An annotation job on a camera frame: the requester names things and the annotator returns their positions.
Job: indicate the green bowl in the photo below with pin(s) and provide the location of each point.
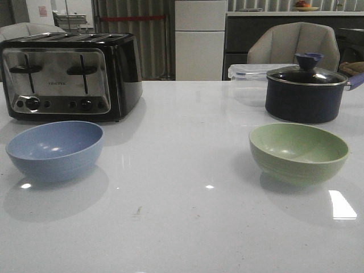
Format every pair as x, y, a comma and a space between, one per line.
297, 154

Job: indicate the blue bowl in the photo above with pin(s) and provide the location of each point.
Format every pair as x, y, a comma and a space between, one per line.
57, 151

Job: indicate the clear plastic food container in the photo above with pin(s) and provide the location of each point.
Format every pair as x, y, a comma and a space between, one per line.
249, 82

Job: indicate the white refrigerator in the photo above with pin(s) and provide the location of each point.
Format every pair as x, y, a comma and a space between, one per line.
199, 40

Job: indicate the dark kitchen counter cabinet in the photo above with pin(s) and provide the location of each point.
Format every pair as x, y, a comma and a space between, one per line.
243, 29

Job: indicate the black and steel toaster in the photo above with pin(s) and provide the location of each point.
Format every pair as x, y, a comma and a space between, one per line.
64, 76

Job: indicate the dark blue saucepan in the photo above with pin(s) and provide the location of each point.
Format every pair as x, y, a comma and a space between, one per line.
307, 103

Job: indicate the beige padded chair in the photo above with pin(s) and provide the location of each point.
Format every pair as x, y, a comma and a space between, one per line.
279, 44

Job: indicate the glass pot lid blue knob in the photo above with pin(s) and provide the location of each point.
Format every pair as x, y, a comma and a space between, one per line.
306, 72

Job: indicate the fruit plate on counter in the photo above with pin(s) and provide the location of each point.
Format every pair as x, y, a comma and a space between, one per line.
304, 6

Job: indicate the brown cloth at right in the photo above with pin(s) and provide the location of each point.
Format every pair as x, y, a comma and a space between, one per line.
352, 69

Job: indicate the white armchair at left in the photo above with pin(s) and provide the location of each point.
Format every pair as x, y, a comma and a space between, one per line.
25, 29

